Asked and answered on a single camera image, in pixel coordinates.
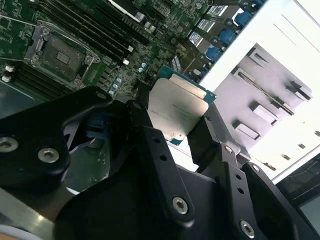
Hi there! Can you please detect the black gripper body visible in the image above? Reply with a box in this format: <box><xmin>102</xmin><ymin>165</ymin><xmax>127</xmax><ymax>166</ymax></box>
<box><xmin>56</xmin><ymin>147</ymin><xmax>241</xmax><ymax>240</ymax></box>

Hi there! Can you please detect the silver CPU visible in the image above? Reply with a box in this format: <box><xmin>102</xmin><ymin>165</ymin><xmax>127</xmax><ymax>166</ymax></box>
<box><xmin>146</xmin><ymin>65</ymin><xmax>217</xmax><ymax>148</ymax></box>

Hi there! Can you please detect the metal socket cover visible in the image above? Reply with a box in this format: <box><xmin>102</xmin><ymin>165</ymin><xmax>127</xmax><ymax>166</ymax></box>
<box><xmin>0</xmin><ymin>13</ymin><xmax>47</xmax><ymax>66</ymax></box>

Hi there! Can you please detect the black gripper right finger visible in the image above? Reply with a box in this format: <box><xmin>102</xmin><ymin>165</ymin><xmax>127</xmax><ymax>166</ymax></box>
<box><xmin>187</xmin><ymin>103</ymin><xmax>316</xmax><ymax>240</ymax></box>

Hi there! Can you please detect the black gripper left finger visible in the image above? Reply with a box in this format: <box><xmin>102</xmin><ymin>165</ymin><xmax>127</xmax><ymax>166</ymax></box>
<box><xmin>0</xmin><ymin>83</ymin><xmax>196</xmax><ymax>240</ymax></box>

